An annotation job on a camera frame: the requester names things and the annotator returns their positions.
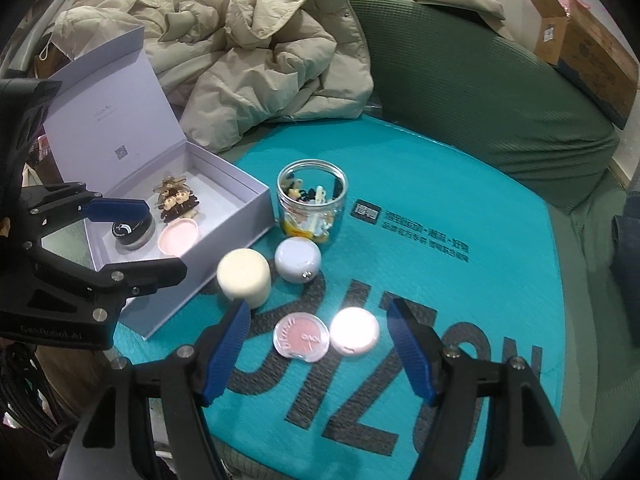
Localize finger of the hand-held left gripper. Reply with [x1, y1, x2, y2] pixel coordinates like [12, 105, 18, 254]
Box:
[22, 182, 151, 241]
[32, 250, 188, 308]

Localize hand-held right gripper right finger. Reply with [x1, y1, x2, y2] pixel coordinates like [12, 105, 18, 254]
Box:
[387, 297, 576, 480]

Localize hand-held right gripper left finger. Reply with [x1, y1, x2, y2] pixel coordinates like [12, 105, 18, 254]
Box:
[65, 300, 252, 480]

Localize black round jar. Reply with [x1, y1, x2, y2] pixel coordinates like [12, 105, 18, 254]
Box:
[111, 212, 155, 251]

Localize clear gold hair claw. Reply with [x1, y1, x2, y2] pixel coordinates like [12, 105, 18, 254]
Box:
[152, 172, 188, 196]

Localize brown hair claw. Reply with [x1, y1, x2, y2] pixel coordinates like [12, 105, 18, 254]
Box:
[160, 202, 201, 223]

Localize pink round compact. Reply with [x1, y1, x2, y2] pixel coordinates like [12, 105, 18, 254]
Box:
[330, 307, 380, 356]

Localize pink two-handled bowl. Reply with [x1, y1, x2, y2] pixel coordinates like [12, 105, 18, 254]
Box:
[157, 217, 199, 256]

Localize clear-lid blush compact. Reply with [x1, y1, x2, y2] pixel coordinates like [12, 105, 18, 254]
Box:
[273, 312, 331, 359]

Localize cream white cosmetic jar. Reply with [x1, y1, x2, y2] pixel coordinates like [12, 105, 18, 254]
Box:
[216, 248, 273, 309]

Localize lavender hinged gift box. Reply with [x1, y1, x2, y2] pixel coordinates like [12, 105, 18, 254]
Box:
[42, 27, 273, 342]

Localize small lilac round jar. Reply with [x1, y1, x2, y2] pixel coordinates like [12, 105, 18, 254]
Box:
[275, 237, 322, 283]

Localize clear plastic jar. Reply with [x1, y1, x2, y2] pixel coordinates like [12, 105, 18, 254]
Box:
[276, 159, 347, 247]

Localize teal bubble mailer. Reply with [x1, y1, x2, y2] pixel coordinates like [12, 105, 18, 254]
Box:
[112, 112, 566, 480]

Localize beige puffer jacket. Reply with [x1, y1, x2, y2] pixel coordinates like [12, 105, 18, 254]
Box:
[50, 0, 375, 153]

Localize blue jeans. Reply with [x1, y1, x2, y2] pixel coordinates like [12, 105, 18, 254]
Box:
[610, 200, 640, 286]

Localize green covered sofa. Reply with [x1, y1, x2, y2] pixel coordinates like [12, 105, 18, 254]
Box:
[112, 0, 640, 480]

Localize printed cardboard box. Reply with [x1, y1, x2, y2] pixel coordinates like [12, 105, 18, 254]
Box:
[522, 0, 640, 128]

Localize beige folded cloth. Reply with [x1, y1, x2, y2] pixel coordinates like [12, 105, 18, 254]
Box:
[412, 0, 506, 23]

